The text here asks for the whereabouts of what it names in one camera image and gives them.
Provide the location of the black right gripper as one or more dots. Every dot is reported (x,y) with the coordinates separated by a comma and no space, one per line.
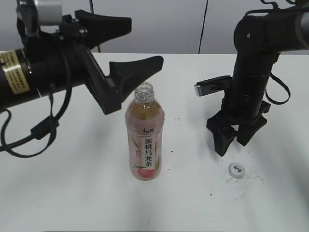
(248,115)

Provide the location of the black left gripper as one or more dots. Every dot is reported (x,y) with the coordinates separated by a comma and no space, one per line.
(62,60)

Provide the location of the white bottle cap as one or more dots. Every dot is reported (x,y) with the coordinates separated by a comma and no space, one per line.
(236,170)

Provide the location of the peach oolong tea bottle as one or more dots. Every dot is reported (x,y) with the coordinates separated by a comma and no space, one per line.
(144,119)

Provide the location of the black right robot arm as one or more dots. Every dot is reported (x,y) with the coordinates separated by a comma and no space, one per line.
(259,38)

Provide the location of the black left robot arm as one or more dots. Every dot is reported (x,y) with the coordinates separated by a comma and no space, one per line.
(14,87)

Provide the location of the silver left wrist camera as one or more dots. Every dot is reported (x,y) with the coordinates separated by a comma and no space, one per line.
(46,14)

